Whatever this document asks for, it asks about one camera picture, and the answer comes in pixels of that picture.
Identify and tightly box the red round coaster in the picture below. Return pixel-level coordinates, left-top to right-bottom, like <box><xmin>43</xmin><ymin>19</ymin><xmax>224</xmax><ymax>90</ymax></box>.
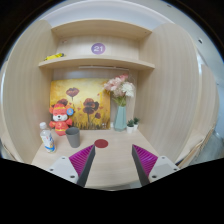
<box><xmin>94</xmin><ymin>139</ymin><xmax>108</xmax><ymax>148</ymax></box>

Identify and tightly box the pink white flower bouquet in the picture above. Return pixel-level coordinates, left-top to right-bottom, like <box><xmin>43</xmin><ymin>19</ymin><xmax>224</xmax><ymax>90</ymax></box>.
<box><xmin>104</xmin><ymin>74</ymin><xmax>135</xmax><ymax>107</ymax></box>

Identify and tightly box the poppy flower painting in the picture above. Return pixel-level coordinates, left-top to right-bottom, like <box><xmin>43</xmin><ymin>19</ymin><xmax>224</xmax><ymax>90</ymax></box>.
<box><xmin>50</xmin><ymin>78</ymin><xmax>110</xmax><ymax>130</ymax></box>

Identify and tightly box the purple round number sticker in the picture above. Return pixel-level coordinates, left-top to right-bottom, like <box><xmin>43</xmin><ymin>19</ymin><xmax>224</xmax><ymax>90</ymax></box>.
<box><xmin>91</xmin><ymin>43</ymin><xmax>106</xmax><ymax>55</ymax></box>

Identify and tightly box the teal geometric vase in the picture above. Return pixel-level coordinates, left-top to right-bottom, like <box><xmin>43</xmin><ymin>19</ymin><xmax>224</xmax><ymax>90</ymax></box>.
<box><xmin>114</xmin><ymin>106</ymin><xmax>126</xmax><ymax>131</ymax></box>

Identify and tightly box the grey plastic cup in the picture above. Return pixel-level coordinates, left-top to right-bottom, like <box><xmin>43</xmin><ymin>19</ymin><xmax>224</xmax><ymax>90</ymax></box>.
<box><xmin>65</xmin><ymin>127</ymin><xmax>80</xmax><ymax>148</ymax></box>

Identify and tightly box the small potted succulent white pot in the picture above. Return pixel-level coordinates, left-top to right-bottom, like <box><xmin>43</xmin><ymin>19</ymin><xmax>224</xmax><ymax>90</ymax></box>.
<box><xmin>126</xmin><ymin>119</ymin><xmax>134</xmax><ymax>134</ymax></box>

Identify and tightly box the small potted succulent behind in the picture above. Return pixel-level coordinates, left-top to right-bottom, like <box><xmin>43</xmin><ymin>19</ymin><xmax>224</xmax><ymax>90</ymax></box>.
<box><xmin>133</xmin><ymin>117</ymin><xmax>140</xmax><ymax>130</ymax></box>

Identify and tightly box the yellow toy on shelf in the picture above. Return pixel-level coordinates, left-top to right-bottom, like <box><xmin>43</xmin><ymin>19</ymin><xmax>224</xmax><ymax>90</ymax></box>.
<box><xmin>44</xmin><ymin>53</ymin><xmax>65</xmax><ymax>61</ymax></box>

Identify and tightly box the wooden shelf unit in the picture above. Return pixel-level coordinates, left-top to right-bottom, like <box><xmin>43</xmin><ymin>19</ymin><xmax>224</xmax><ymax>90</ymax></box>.
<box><xmin>0</xmin><ymin>19</ymin><xmax>219</xmax><ymax>188</ymax></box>

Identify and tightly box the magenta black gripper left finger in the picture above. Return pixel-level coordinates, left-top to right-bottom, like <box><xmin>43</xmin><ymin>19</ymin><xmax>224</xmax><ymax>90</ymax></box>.
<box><xmin>69</xmin><ymin>145</ymin><xmax>95</xmax><ymax>187</ymax></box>

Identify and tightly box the clear plastic water bottle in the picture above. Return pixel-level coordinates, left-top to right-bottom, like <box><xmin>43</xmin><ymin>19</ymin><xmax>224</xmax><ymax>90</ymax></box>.
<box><xmin>40</xmin><ymin>122</ymin><xmax>56</xmax><ymax>153</ymax></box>

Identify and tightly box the red plush toy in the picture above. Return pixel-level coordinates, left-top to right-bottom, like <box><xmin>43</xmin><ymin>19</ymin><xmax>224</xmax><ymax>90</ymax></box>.
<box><xmin>49</xmin><ymin>103</ymin><xmax>74</xmax><ymax>136</ymax></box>

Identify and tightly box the white light strip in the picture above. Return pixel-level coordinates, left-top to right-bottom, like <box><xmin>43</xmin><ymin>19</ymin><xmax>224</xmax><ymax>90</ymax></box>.
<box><xmin>78</xmin><ymin>65</ymin><xmax>129</xmax><ymax>71</ymax></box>

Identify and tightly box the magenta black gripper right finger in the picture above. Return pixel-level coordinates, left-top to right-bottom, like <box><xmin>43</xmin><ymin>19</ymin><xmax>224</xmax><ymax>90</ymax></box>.
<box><xmin>132</xmin><ymin>145</ymin><xmax>158</xmax><ymax>186</ymax></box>

